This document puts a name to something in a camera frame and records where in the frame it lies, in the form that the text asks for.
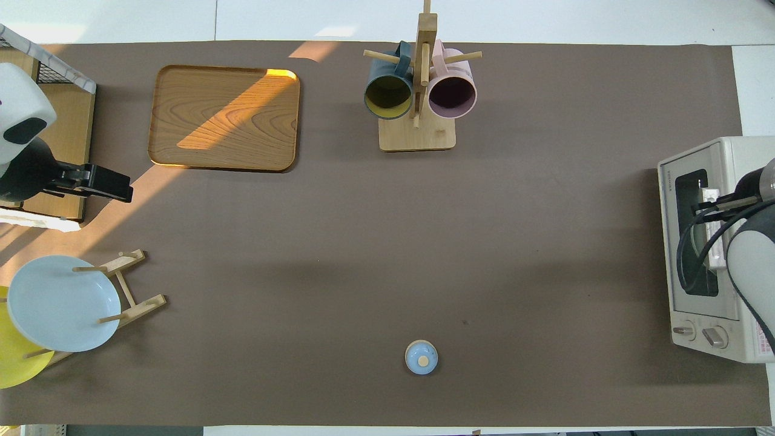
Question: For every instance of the wooden board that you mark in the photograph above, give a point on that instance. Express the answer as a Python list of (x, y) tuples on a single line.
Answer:
[(66, 133)]

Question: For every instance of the yellow plate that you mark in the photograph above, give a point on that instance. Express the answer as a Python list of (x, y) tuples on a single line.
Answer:
[(15, 363)]

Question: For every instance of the dark teal mug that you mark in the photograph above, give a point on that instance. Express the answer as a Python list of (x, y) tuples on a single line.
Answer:
[(387, 97)]

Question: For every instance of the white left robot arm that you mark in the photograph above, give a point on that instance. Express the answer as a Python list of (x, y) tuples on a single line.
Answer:
[(18, 97)]

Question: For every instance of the toaster oven glass door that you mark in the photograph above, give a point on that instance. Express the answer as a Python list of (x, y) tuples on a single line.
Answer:
[(669, 242)]

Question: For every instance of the pink mug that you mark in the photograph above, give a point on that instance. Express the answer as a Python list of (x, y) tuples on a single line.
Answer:
[(451, 94)]

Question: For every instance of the wooden mug tree stand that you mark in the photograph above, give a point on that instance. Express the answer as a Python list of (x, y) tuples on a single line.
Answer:
[(418, 136)]

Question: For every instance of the silver oven knob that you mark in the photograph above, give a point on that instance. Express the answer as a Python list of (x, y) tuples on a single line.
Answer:
[(715, 337), (684, 330)]

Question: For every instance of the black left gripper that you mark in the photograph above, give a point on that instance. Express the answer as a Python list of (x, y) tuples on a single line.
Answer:
[(27, 172)]

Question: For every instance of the light blue plate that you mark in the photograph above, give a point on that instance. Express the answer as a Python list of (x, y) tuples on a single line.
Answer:
[(60, 303)]

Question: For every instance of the brown table mat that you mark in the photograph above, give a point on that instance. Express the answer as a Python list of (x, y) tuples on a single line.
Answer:
[(363, 242)]

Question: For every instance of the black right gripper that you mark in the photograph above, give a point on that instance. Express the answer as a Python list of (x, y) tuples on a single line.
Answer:
[(757, 184)]

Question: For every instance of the white toaster oven body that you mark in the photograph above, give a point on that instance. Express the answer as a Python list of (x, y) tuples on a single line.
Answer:
[(748, 151)]

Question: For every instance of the wooden plate rack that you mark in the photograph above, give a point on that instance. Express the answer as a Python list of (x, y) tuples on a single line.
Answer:
[(142, 307)]

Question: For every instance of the rounded wooden tray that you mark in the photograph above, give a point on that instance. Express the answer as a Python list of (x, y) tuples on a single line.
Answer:
[(224, 121)]

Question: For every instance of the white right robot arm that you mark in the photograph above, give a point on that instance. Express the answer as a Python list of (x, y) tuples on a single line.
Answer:
[(754, 260)]

